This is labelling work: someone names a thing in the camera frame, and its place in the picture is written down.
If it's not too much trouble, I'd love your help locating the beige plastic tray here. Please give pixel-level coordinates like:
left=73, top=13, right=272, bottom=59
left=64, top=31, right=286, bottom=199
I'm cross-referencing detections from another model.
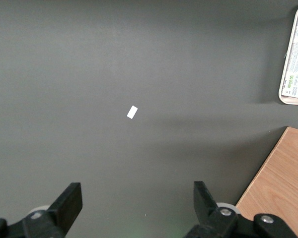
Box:
left=278, top=1, right=298, bottom=106

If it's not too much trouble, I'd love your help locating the small white sticker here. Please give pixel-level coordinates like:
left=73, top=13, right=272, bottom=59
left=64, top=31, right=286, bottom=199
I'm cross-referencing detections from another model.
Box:
left=126, top=105, right=139, bottom=120

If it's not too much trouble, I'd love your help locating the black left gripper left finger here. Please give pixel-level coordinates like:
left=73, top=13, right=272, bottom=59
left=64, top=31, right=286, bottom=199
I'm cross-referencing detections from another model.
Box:
left=0, top=182, right=83, bottom=238

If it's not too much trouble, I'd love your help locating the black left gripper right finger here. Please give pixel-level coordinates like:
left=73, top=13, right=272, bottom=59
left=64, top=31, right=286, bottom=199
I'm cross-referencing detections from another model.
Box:
left=185, top=180, right=298, bottom=238

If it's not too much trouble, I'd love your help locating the wooden drawer cabinet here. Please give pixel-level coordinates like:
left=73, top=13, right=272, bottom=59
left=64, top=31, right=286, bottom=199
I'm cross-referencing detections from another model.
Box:
left=235, top=126, right=298, bottom=238

